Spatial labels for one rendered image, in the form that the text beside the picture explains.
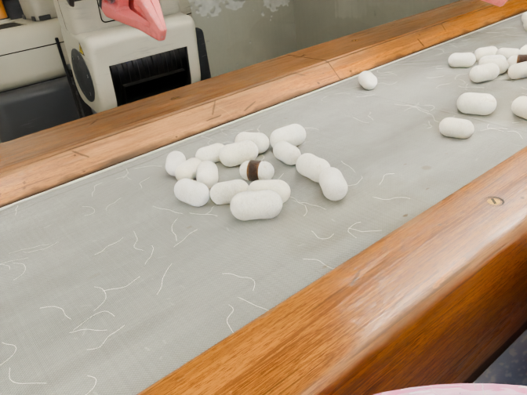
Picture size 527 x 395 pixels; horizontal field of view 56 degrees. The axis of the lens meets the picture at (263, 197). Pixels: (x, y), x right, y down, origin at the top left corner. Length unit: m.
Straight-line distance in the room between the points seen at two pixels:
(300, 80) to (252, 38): 2.24
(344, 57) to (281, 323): 0.52
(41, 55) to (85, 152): 0.74
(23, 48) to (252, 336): 1.07
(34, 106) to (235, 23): 1.74
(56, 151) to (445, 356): 0.39
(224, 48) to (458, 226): 2.54
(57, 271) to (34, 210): 0.11
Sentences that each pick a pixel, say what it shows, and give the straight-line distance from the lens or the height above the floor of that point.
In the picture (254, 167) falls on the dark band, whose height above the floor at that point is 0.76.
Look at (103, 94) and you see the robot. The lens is 0.99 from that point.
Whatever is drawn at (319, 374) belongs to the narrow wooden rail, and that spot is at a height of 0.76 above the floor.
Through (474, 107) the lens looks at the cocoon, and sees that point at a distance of 0.53.
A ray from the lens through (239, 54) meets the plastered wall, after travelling 2.85.
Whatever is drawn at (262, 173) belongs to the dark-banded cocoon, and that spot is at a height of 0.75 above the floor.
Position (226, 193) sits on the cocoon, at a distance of 0.39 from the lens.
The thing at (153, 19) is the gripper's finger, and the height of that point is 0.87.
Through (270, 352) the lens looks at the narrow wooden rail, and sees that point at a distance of 0.23.
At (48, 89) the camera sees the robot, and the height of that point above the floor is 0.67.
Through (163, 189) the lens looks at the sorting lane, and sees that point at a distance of 0.44.
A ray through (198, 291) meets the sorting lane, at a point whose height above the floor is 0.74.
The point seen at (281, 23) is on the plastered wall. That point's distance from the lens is 3.00.
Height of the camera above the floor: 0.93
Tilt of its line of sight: 28 degrees down
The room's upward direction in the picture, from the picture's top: 8 degrees counter-clockwise
